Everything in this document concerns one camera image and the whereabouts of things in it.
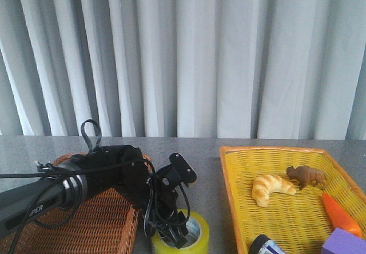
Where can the yellow packing tape roll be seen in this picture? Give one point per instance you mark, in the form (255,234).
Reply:
(197,238)

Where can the yellow orange-rimmed basket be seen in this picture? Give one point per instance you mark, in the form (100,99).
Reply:
(298,223)

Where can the black capped blue bottle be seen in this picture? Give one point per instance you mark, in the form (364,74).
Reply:
(263,244)

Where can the brown wicker basket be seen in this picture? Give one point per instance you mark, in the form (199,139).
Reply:
(104,224)

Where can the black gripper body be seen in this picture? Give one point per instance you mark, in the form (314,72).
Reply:
(161,207)

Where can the orange toy carrot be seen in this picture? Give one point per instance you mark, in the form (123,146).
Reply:
(339,217)

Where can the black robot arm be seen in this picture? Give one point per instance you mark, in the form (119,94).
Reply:
(84,176)

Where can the grey pleated curtain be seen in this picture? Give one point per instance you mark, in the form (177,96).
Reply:
(269,69)

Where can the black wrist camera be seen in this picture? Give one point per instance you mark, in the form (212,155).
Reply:
(177,172)

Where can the purple foam block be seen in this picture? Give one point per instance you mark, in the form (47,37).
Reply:
(341,241)

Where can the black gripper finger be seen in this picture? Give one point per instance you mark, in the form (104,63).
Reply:
(176,231)

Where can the brown toy bison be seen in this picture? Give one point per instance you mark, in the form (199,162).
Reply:
(305,175)

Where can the toy croissant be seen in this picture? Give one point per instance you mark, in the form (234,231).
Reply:
(266,184)

